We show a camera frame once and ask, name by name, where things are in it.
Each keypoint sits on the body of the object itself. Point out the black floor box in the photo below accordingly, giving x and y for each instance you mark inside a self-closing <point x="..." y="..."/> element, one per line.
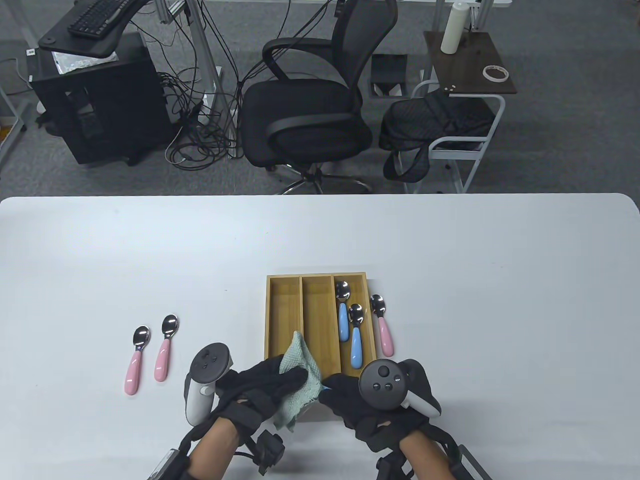
<point x="389" y="67"/>

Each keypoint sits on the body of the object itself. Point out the person's left hand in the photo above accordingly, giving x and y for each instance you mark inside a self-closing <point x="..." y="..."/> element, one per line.
<point x="255" y="385"/>

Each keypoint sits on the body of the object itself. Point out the black cabinet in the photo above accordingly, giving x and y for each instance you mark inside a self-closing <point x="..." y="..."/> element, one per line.
<point x="115" y="110"/>

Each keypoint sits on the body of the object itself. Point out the person's right hand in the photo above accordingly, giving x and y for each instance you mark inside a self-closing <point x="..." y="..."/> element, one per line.
<point x="350" y="400"/>

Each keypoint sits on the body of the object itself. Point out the black mesh office chair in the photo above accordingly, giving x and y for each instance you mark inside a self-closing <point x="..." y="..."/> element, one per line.
<point x="300" y="120"/>

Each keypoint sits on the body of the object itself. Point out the black keyboard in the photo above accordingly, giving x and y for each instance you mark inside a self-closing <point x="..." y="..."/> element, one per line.
<point x="97" y="17"/>

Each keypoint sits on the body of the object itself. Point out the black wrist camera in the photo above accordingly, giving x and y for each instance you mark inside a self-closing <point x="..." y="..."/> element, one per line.
<point x="392" y="467"/>
<point x="267" y="450"/>

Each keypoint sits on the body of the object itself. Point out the aluminium profile piece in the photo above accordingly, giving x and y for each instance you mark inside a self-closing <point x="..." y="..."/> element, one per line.
<point x="172" y="9"/>

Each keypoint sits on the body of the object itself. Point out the brown side table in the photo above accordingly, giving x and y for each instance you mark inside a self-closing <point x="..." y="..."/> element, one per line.
<point x="470" y="55"/>

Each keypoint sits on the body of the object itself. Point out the black keyboard shelf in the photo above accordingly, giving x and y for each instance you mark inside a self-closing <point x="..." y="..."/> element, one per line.
<point x="85" y="46"/>

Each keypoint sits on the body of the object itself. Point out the green fish scale cleaning cloth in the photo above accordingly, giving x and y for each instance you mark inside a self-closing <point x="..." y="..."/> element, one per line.
<point x="300" y="400"/>

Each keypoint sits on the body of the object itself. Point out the aluminium desk leg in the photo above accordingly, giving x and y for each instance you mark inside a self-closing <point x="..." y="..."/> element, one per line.
<point x="200" y="55"/>

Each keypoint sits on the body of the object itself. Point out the bamboo cutlery tray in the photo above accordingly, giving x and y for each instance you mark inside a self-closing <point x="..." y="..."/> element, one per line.
<point x="285" y="320"/>

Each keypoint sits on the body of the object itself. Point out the person's left forearm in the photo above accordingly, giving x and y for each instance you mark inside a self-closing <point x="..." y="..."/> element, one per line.
<point x="212" y="450"/>

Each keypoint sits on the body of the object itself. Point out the silver foil bag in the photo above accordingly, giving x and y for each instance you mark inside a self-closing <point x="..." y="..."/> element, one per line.
<point x="75" y="63"/>

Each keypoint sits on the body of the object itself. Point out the black backpack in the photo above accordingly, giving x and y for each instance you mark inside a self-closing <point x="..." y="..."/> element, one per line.
<point x="430" y="120"/>

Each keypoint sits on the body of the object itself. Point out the white tape roll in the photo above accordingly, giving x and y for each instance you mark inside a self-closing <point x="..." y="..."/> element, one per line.
<point x="496" y="78"/>

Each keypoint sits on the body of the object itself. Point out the white metal frame leg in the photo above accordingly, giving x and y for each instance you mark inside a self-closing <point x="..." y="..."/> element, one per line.
<point x="20" y="125"/>

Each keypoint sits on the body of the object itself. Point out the person's right forearm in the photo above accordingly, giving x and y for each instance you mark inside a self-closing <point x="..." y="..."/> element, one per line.
<point x="425" y="460"/>

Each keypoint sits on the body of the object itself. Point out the black grey hand controller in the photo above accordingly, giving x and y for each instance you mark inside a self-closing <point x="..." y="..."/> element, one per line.
<point x="212" y="362"/>
<point x="382" y="382"/>

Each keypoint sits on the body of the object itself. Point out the white cylinder bottle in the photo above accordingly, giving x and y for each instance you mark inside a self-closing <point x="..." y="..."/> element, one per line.
<point x="452" y="30"/>

